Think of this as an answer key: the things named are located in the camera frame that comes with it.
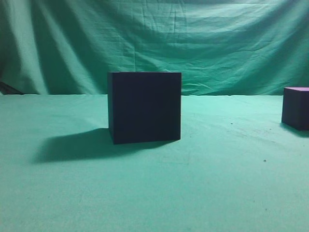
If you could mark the purple block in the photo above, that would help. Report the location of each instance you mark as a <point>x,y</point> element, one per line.
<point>295,108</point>

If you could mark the green backdrop cloth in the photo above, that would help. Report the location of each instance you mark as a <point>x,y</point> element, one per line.
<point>221,47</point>

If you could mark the dark cube block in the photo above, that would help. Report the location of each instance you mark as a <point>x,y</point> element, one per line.
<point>144,106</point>

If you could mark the green table cloth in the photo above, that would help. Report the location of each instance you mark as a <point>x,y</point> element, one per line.
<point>236,168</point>

